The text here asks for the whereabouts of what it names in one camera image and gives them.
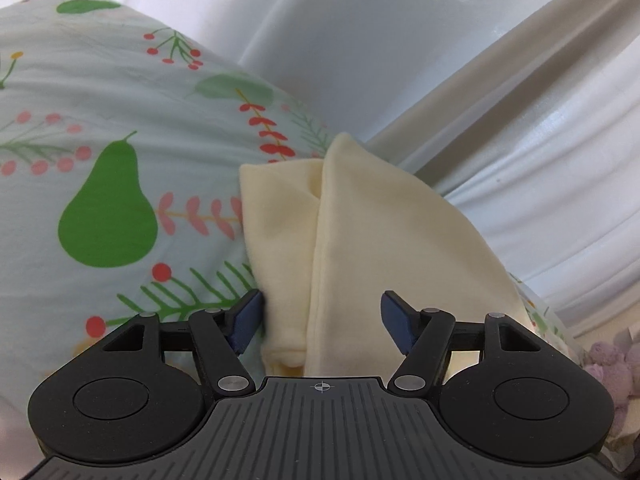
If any purple teddy bear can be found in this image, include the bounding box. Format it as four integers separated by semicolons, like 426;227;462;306
584;341;639;437

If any floral bed sheet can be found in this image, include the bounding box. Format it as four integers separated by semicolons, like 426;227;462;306
1;0;567;479

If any white sheer curtain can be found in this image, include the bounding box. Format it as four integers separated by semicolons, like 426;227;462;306
1;0;639;335

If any cream knit sweater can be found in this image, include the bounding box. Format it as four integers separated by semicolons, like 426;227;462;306
240;133;529;379

